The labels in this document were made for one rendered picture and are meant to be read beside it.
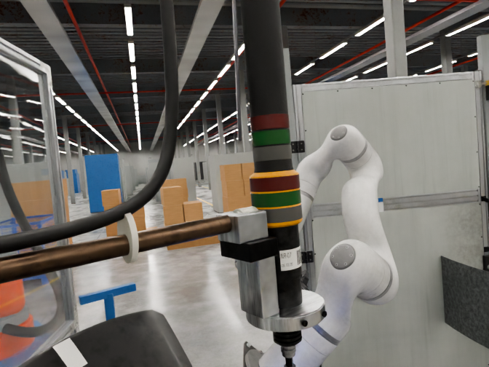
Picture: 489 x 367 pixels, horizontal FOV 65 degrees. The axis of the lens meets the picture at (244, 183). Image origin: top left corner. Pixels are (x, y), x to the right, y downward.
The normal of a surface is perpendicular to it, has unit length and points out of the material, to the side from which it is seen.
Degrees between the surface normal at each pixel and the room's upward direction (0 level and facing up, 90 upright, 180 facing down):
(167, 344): 35
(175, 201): 90
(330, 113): 90
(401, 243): 90
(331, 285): 90
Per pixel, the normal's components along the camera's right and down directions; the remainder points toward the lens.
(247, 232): 0.62, -0.01
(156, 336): 0.43, -0.84
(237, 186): 0.26, 0.03
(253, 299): -0.77, 0.10
